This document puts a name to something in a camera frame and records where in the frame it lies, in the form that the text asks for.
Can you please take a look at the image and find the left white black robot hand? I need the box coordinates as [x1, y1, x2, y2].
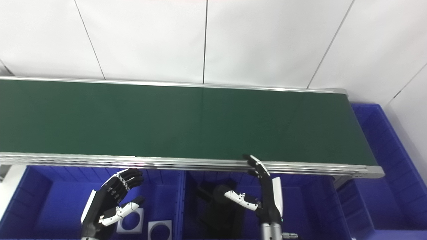
[81, 168, 145, 239]

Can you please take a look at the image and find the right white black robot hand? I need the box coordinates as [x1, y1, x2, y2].
[224, 154, 284, 224]

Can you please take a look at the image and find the blue bin with black parts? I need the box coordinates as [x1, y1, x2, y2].
[180, 171, 352, 240]

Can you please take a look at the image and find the black block part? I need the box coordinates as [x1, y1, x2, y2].
[203, 203, 258, 240]

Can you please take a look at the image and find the blue bin with white plates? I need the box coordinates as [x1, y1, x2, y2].
[0, 166, 185, 240]

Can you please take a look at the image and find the aluminium conveyor leg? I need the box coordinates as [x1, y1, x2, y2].
[333, 176, 351, 189]
[0, 165, 15, 182]

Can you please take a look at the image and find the empty blue plastic bin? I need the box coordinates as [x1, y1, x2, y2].
[337, 103, 427, 240]

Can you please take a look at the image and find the white square plate with hole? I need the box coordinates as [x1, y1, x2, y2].
[116, 207, 144, 234]
[148, 220, 173, 240]

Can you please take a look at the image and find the green conveyor belt aluminium frame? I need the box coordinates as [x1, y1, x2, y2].
[0, 76, 385, 179]

